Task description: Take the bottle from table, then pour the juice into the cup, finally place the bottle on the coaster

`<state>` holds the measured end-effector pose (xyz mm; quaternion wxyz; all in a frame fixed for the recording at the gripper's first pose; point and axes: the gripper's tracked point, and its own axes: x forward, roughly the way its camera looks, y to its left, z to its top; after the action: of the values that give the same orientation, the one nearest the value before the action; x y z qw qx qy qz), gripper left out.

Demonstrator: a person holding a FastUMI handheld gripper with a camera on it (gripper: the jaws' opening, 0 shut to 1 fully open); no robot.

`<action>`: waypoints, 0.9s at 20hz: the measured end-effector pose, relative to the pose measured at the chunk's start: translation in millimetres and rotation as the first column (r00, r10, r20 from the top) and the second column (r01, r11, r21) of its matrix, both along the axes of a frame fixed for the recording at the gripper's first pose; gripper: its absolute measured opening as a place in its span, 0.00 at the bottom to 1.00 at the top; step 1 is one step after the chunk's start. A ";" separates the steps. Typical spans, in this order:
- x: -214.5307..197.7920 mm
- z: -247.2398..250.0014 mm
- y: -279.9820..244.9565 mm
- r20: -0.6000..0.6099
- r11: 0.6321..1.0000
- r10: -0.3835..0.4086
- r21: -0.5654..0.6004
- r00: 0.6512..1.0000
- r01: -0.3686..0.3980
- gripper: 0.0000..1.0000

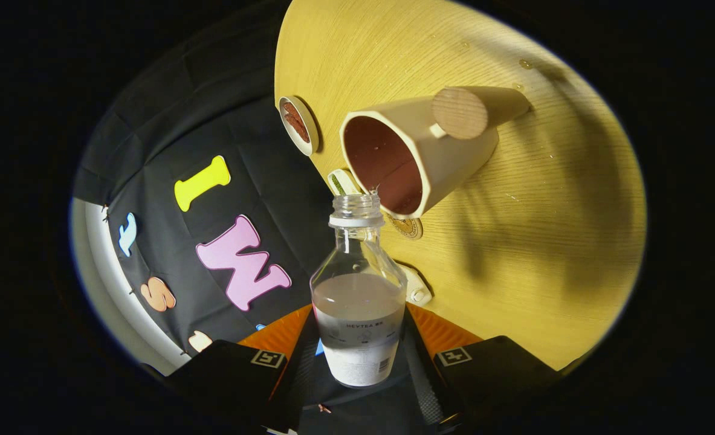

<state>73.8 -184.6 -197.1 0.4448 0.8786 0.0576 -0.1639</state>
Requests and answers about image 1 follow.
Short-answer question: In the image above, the round wooden coaster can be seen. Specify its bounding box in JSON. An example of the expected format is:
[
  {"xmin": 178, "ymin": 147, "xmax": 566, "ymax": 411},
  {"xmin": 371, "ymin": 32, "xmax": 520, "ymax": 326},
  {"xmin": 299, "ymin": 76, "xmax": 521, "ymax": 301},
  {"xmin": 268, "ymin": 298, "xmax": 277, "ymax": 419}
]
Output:
[{"xmin": 384, "ymin": 213, "xmax": 424, "ymax": 241}]

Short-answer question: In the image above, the wooden table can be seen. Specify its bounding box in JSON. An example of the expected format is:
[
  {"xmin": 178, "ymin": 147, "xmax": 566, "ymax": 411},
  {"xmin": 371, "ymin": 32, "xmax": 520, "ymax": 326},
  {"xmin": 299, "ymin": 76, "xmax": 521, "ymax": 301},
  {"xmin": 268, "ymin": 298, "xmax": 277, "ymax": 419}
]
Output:
[{"xmin": 274, "ymin": 0, "xmax": 648, "ymax": 372}]

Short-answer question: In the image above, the white round plate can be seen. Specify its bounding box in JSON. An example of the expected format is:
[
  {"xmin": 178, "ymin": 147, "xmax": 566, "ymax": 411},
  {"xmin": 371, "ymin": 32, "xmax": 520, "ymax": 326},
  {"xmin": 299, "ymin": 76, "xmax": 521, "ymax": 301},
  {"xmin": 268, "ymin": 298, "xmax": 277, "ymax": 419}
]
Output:
[{"xmin": 277, "ymin": 96, "xmax": 320, "ymax": 157}]

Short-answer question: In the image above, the cream toaster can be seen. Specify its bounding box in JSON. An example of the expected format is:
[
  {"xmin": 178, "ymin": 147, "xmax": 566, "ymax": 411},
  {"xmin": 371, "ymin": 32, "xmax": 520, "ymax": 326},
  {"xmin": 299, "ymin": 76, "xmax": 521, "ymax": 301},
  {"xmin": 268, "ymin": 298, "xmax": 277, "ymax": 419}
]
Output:
[{"xmin": 398, "ymin": 265, "xmax": 433, "ymax": 307}]

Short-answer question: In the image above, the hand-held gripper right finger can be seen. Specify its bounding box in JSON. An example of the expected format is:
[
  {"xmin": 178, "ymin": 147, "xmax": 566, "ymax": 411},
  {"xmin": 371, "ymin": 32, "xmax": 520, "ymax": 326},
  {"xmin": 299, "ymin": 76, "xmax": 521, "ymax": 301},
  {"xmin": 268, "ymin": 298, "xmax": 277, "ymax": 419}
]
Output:
[{"xmin": 402, "ymin": 302, "xmax": 566, "ymax": 433}]

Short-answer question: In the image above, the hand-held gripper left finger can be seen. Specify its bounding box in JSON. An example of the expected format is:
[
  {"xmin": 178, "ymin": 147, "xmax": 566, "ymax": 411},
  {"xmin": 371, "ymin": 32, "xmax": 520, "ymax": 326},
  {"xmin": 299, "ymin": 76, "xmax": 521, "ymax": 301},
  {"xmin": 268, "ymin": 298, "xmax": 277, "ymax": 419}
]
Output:
[{"xmin": 164, "ymin": 304, "xmax": 320, "ymax": 433}]

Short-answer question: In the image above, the clear juice bottle white label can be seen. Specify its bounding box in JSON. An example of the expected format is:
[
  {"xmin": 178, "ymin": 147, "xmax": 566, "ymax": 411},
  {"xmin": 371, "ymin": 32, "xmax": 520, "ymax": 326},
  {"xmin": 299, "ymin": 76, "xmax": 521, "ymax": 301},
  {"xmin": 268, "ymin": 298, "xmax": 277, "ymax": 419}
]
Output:
[{"xmin": 310, "ymin": 193, "xmax": 407, "ymax": 388}]

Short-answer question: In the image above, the white divided bean tray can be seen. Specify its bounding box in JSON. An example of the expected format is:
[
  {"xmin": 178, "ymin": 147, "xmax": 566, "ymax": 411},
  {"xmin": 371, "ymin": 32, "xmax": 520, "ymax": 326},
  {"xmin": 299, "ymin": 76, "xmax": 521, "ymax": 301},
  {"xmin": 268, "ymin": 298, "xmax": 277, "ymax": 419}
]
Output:
[{"xmin": 327, "ymin": 169, "xmax": 367, "ymax": 197}]

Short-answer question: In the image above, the beige cup wooden handle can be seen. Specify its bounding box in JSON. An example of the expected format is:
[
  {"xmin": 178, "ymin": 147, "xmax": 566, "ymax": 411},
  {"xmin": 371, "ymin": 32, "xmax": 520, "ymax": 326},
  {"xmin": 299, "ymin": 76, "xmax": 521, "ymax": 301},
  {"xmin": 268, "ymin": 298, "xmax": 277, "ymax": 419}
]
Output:
[{"xmin": 339, "ymin": 86, "xmax": 532, "ymax": 219}]

